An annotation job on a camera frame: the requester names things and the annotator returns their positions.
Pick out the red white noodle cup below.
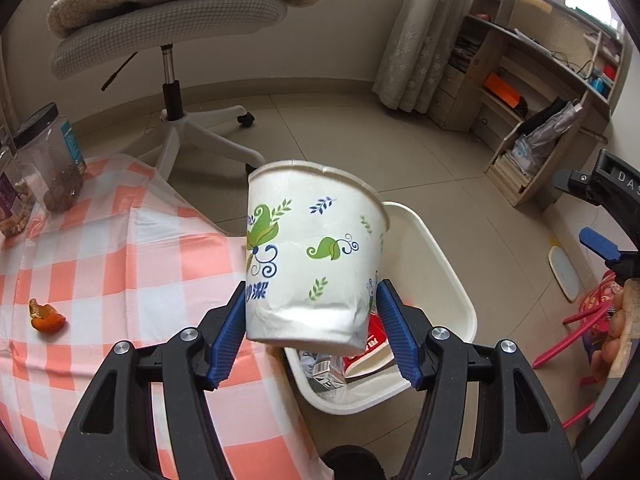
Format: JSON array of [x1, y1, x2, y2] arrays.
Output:
[[343, 313, 394, 379]]

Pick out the white floral paper cup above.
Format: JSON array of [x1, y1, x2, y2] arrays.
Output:
[[245, 160, 390, 356]]

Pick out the light blue milk carton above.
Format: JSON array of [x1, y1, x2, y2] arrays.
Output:
[[298, 351, 346, 392]]

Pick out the white trash bin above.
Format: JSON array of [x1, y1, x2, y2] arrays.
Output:
[[285, 202, 477, 416]]

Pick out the person's hand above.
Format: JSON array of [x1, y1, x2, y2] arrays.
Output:
[[591, 280, 639, 385]]

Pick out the red plastic stool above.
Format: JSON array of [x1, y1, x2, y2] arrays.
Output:
[[531, 268, 626, 428]]

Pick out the wooden shelf desk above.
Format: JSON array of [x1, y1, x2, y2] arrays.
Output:
[[428, 0, 631, 207]]

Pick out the orange peel piece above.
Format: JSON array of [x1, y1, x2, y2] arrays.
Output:
[[28, 298, 66, 335]]

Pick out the checkered orange white tablecloth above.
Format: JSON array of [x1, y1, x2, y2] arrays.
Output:
[[1, 155, 332, 479]]

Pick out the cashew jar purple label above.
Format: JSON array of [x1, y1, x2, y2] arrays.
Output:
[[0, 146, 35, 237]]

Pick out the beige right curtain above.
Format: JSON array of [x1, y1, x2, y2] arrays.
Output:
[[373, 0, 472, 114]]

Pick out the clear jar brown fruits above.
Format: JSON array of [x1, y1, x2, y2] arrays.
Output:
[[13, 102, 87, 214]]

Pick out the grey office chair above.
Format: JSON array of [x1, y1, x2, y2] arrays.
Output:
[[51, 0, 288, 178]]

